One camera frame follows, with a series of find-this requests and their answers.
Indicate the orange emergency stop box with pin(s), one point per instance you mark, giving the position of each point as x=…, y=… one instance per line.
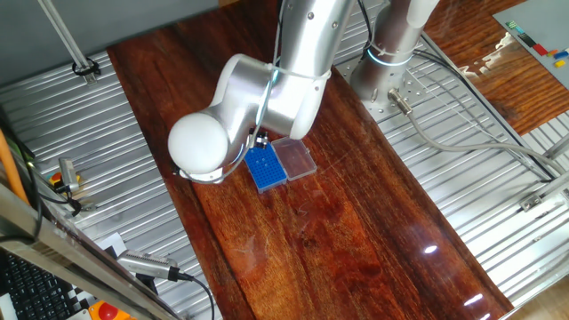
x=106, y=311

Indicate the blue block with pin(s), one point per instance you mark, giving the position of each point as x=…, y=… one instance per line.
x=561, y=54

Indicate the aluminium extrusion rail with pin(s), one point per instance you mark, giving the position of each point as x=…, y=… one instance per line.
x=560, y=149

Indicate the black block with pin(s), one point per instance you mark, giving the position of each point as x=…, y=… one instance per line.
x=527, y=40

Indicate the clear plastic box lid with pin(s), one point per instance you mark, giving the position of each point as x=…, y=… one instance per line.
x=294, y=160

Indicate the stainless steel frame bar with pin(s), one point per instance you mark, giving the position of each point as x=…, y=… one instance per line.
x=66, y=258

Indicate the grey board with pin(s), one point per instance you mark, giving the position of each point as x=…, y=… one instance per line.
x=547, y=22

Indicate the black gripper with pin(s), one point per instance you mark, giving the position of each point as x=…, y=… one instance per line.
x=257, y=134

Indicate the blue pipette tip rack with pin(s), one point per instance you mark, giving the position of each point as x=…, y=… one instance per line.
x=269, y=175

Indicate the silver finned camera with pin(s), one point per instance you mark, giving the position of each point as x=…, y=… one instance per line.
x=146, y=265

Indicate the wood-grain side board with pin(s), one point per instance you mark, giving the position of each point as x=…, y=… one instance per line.
x=511, y=98

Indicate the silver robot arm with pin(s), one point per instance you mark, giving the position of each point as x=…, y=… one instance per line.
x=266, y=98

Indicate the aluminium extrusion with bracket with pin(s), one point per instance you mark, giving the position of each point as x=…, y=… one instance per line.
x=547, y=191

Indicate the glossy wood-grain table mat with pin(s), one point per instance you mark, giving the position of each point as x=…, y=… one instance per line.
x=333, y=244

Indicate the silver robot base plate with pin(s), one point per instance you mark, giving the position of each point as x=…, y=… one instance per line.
x=413, y=89

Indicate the silver camera pole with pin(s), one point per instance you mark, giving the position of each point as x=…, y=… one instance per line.
x=66, y=40

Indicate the small silver clamp camera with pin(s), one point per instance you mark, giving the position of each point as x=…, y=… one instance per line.
x=67, y=173

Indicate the yellow block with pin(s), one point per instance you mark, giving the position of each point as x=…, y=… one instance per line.
x=559, y=63

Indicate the checkered calibration board sheet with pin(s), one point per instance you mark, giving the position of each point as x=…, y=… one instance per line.
x=113, y=243

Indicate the orange tube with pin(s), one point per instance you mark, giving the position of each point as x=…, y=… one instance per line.
x=11, y=173

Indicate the red block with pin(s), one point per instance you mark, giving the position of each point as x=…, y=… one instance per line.
x=540, y=49

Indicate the black keyboard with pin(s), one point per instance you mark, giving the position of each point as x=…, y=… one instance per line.
x=35, y=289

